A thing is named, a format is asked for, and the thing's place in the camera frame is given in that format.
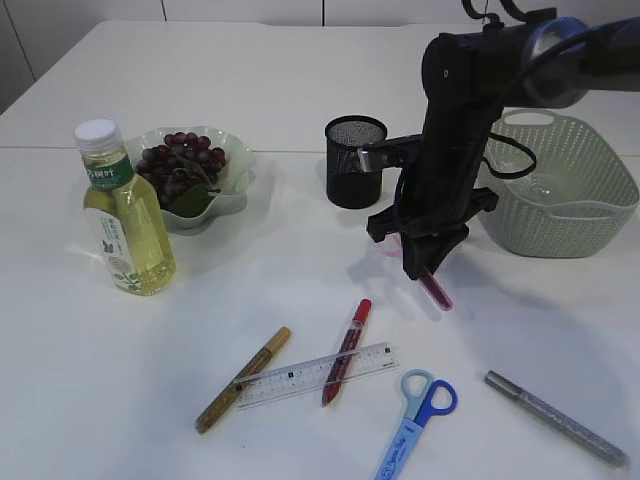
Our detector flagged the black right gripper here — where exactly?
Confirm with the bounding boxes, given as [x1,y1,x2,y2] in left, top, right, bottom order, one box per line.
[367,149,498,280]

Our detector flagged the pink capped scissors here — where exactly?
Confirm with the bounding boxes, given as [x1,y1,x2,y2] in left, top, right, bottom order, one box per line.
[375,233,453,311]

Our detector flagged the clear plastic sheet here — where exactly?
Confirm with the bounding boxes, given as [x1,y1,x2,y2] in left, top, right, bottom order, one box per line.
[502,171,554,203]

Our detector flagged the purple artificial grape bunch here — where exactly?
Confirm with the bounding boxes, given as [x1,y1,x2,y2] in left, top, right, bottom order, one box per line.
[135,131,228,218]

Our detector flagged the green tea plastic bottle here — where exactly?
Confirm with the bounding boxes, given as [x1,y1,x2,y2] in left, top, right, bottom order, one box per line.
[74,119,176,296]

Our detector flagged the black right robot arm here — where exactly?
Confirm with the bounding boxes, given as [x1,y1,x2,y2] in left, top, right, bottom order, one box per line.
[357,1,639,280]

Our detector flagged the black mesh pen holder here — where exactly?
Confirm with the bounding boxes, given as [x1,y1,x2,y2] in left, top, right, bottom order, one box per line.
[325,115,387,209]

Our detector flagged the red glitter pen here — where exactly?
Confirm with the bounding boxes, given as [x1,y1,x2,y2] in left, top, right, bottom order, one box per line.
[321,299,372,407]

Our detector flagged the green woven plastic basket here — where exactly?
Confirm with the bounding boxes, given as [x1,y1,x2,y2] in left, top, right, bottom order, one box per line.
[477,109,639,258]

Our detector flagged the silver glitter pen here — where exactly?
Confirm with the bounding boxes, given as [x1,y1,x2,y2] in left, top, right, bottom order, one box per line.
[484,370,629,469]

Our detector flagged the light green wavy plate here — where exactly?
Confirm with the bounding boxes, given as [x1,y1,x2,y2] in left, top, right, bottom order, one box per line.
[125,126,256,232]

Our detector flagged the transparent plastic ruler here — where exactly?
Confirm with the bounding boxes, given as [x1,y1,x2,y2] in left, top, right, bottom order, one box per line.
[235,342,399,409]

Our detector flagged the gold glitter pen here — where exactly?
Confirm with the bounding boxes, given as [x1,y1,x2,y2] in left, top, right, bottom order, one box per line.
[194,326,291,435]

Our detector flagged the blue capped scissors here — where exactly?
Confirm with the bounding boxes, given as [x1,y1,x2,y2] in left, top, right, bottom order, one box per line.
[375,369,458,480]

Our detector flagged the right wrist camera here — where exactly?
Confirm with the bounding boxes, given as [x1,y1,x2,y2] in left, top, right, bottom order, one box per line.
[356,134,422,173]

